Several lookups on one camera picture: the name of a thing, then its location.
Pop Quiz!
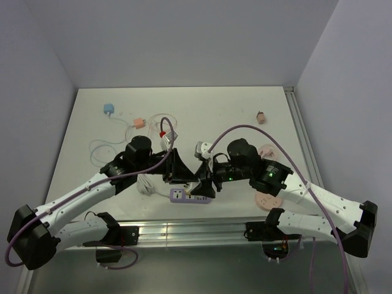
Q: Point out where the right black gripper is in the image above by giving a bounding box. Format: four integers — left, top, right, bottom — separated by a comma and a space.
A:
190, 155, 251, 198

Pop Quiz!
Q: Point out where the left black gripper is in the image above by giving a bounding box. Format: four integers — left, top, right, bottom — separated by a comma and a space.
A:
136, 149, 197, 185

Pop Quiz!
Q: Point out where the purple power strip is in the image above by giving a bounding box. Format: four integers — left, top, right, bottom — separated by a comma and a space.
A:
169, 188, 212, 205

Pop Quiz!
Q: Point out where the brown pink plug adapter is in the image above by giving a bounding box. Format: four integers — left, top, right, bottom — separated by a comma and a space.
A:
256, 111, 266, 124

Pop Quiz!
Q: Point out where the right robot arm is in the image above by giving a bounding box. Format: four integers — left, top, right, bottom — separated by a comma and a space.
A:
190, 138, 378, 258

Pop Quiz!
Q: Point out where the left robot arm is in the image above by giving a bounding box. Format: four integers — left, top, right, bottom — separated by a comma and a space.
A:
5, 135, 198, 270

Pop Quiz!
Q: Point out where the blue plug adapter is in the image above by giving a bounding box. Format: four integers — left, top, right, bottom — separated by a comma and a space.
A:
103, 104, 115, 117

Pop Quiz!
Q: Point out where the round pink power socket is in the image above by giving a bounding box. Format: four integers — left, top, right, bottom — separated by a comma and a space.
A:
255, 192, 282, 211

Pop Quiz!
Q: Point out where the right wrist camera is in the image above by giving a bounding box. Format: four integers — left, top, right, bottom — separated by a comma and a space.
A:
194, 141, 213, 160

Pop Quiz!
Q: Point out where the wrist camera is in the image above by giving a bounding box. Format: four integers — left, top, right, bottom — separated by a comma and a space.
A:
159, 130, 178, 151
194, 141, 213, 160

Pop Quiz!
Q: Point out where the white power strip cable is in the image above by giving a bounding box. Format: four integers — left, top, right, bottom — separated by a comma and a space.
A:
136, 173, 171, 198

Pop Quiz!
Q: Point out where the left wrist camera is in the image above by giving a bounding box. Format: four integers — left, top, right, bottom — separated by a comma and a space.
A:
159, 130, 178, 151

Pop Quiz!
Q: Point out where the aluminium front rail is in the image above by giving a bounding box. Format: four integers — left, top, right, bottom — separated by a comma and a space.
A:
29, 214, 352, 252

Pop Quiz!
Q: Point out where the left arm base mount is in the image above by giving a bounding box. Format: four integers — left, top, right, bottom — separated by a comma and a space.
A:
82, 226, 139, 270

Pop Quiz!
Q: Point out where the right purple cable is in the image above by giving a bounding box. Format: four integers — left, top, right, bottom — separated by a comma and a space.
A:
208, 124, 350, 294

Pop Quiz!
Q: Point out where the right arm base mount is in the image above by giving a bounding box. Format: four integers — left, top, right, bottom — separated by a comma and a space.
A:
243, 221, 302, 263

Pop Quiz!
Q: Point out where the aluminium side rail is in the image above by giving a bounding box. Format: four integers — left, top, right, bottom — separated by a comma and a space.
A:
283, 87, 323, 186

